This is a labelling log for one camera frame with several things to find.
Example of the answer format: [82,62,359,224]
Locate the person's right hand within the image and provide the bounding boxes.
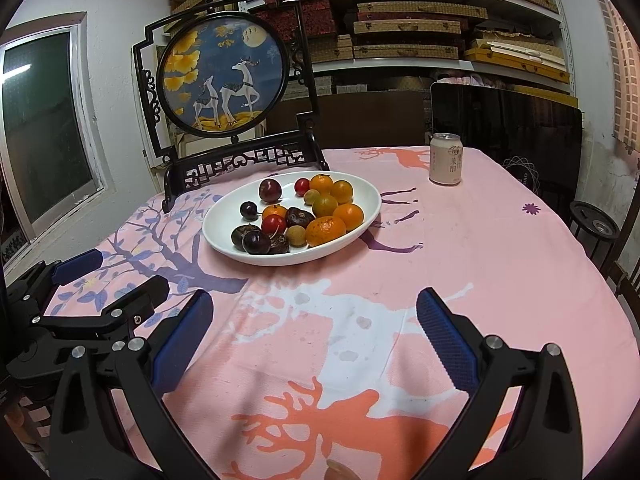
[324,459,361,480]

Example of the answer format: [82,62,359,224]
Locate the white framed window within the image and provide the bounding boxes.
[0,10,118,241]

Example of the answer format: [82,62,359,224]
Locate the black round stool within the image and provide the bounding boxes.
[567,201,621,271]

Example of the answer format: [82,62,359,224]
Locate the brown wooden cabinet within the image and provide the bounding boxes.
[265,91,432,150]

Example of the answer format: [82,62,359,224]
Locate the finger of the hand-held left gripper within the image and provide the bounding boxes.
[6,248,105,322]
[42,275,171,345]

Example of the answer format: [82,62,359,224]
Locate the dark red patterned box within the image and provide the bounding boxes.
[250,0,336,37]

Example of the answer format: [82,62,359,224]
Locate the white metal shelf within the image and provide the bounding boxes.
[232,0,576,96]

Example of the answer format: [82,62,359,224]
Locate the yellow tangerine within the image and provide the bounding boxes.
[312,194,339,217]

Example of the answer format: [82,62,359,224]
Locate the white oval plate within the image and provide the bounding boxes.
[201,170,383,267]

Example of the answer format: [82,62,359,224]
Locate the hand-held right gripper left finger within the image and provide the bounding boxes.
[47,290,221,480]

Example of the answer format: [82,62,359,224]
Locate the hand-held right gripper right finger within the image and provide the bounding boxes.
[410,287,583,480]

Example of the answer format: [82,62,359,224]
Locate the beige drink can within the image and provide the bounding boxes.
[429,132,464,186]

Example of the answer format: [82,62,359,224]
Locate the patterned hanging cloth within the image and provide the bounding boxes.
[602,0,640,153]

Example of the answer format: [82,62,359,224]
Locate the round deer picture table screen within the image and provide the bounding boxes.
[132,0,331,213]

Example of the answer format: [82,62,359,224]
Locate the stack of woven storage boxes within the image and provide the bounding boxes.
[170,0,571,83]

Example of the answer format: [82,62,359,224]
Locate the large orange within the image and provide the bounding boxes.
[305,215,347,248]

